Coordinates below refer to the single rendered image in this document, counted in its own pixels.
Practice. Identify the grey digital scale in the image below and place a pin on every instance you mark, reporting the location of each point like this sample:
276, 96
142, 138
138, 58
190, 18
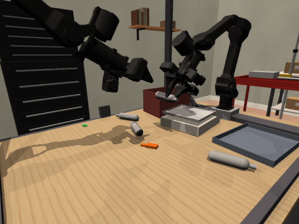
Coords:
189, 119

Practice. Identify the red open-top box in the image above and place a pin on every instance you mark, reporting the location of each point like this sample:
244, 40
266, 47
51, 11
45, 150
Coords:
154, 106

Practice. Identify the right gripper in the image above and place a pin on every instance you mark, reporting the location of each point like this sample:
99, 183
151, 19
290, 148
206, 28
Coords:
136, 70

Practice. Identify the grey gas cylinder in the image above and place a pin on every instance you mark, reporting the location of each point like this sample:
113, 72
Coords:
126, 116
136, 128
231, 160

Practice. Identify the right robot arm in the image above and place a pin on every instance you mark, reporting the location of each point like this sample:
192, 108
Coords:
68, 33

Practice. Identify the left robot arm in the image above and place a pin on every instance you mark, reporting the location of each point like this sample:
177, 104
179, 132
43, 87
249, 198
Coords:
238, 29

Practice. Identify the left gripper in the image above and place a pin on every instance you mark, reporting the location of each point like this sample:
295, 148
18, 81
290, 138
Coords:
175, 77

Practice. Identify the silver co2 cylinder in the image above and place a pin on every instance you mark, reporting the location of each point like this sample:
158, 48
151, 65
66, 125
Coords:
162, 96

